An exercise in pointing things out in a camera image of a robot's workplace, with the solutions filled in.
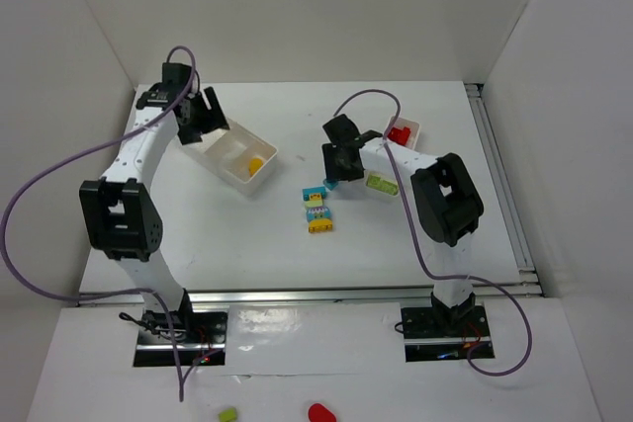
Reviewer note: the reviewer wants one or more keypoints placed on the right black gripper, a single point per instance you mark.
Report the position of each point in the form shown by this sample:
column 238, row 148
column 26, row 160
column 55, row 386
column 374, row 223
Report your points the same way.
column 341, row 161

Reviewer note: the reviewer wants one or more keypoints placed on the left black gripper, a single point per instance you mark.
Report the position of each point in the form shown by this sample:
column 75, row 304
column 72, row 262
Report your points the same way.
column 199, row 118

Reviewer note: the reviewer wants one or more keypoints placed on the teal square lego brick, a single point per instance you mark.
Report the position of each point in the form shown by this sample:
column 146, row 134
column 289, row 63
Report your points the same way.
column 330, row 184

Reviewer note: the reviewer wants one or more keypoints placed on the light green lego brick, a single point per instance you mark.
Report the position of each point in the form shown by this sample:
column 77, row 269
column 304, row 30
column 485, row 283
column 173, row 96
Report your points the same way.
column 382, row 184

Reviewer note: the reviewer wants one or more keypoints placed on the white divided container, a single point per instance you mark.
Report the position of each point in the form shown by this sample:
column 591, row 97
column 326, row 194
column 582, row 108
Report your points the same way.
column 383, row 156
column 226, row 154

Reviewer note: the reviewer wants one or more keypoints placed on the teal and green lego stack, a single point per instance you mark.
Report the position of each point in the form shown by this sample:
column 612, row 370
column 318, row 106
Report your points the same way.
column 314, row 197

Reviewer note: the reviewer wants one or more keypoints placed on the orange sun round lego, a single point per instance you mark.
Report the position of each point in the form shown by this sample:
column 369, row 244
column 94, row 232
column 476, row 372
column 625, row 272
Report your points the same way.
column 254, row 165

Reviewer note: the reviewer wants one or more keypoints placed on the red lego brick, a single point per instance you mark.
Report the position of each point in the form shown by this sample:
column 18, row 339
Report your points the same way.
column 395, row 135
column 402, row 136

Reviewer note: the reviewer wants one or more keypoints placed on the teal flower lego brick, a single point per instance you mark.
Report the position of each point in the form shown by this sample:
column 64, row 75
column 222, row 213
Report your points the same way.
column 318, row 213

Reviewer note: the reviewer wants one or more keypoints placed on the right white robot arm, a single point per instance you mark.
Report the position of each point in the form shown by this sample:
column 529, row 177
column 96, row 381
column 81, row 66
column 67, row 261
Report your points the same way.
column 447, row 205

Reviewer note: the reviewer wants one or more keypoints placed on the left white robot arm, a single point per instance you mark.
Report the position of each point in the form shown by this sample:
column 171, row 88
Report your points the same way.
column 121, row 218

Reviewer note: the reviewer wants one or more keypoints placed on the red round piece foreground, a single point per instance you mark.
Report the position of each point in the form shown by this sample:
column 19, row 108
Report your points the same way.
column 317, row 412

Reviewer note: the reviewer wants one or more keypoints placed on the green lego on foreground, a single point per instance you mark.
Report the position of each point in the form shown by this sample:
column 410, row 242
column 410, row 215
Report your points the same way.
column 228, row 415

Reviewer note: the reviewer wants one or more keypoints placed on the aluminium rail front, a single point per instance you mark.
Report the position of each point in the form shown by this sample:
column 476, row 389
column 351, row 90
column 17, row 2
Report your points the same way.
column 222, row 299

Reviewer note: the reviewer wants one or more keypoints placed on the aluminium rail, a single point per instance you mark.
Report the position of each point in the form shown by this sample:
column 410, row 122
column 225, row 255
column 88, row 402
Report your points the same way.
column 222, row 299
column 529, row 282

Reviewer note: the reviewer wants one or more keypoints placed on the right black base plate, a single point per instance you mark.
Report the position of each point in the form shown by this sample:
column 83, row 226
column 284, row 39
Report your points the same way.
column 425, row 340

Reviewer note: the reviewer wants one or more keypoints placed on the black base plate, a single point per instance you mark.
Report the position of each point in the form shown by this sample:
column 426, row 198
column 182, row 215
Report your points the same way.
column 205, row 342
column 425, row 340

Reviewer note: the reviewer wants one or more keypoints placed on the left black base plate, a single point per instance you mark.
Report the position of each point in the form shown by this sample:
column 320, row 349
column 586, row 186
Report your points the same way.
column 205, row 342

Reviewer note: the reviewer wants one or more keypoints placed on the aluminium rail right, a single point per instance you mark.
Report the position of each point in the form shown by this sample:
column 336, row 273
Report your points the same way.
column 529, row 282

